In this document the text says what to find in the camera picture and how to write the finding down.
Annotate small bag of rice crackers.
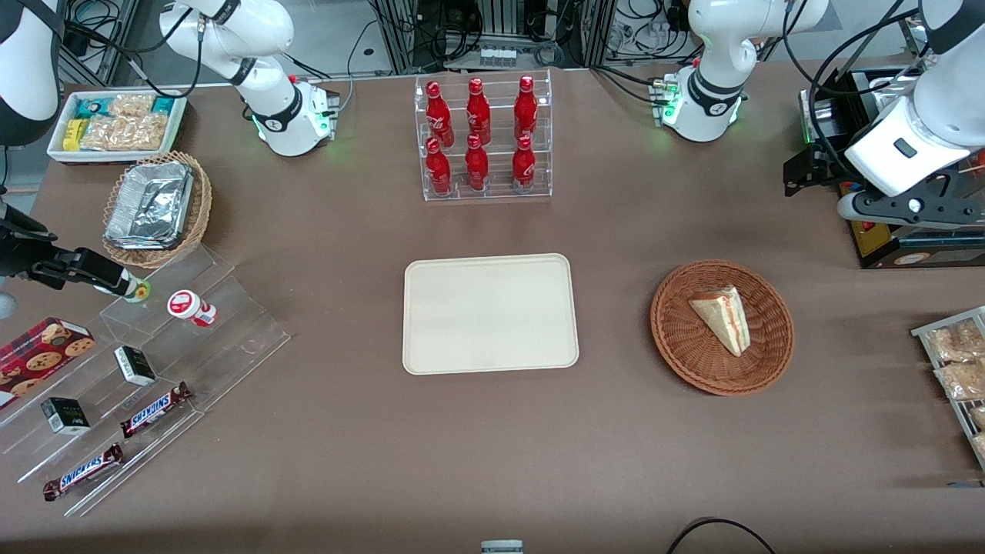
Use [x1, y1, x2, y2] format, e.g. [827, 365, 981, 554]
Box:
[108, 94, 156, 118]

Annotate tray of wrapped snacks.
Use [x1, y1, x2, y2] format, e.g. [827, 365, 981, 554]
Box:
[912, 306, 985, 470]

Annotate triangle sandwich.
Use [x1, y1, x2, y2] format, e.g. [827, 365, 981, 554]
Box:
[688, 285, 751, 358]

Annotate red cookie box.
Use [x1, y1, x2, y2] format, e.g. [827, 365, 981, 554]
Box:
[0, 316, 95, 410]

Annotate clear bag of crackers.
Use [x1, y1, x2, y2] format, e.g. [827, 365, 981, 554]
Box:
[935, 362, 985, 401]
[927, 322, 985, 362]

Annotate aluminium frame rack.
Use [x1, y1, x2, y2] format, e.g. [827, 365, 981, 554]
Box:
[373, 0, 620, 72]

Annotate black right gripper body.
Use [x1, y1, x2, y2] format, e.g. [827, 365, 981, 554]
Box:
[0, 204, 82, 289]

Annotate beige plastic tray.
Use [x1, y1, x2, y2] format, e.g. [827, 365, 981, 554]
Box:
[402, 253, 579, 375]

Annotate white rectangular snack bin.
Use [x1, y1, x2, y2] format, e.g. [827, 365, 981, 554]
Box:
[48, 91, 188, 164]

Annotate red white yogurt cup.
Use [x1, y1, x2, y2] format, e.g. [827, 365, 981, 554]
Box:
[167, 289, 218, 329]

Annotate clear acrylic bottle rack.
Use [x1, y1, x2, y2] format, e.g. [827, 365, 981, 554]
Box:
[414, 68, 553, 202]

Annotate black box machine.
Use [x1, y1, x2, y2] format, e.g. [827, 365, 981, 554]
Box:
[799, 68, 985, 270]

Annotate stacked aluminium foil containers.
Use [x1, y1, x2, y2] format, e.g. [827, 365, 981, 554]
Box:
[104, 161, 195, 251]

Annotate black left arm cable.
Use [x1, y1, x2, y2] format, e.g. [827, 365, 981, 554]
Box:
[783, 0, 928, 162]

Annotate small black carton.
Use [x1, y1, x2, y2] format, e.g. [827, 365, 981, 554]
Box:
[40, 397, 91, 436]
[114, 345, 157, 387]

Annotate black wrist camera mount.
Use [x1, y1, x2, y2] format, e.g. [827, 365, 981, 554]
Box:
[783, 142, 847, 197]

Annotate large bag of rice crackers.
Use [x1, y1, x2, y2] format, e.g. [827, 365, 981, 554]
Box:
[81, 114, 170, 152]

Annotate brown snickers bar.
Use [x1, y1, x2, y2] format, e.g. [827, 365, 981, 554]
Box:
[119, 382, 193, 439]
[42, 443, 124, 502]

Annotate oval tan wicker basket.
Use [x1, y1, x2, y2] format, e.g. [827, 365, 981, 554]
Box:
[102, 151, 213, 269]

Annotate red cola bottle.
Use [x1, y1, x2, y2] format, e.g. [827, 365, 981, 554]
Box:
[426, 81, 455, 147]
[514, 75, 539, 142]
[512, 135, 536, 192]
[426, 137, 453, 195]
[466, 77, 492, 145]
[465, 134, 489, 192]

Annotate round brown wicker basket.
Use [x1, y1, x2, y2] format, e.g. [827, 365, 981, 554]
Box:
[650, 259, 795, 397]

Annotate black floor cable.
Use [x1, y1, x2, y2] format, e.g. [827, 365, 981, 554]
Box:
[666, 518, 778, 554]

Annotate clear acrylic step stand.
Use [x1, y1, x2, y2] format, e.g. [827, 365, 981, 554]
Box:
[0, 242, 292, 518]

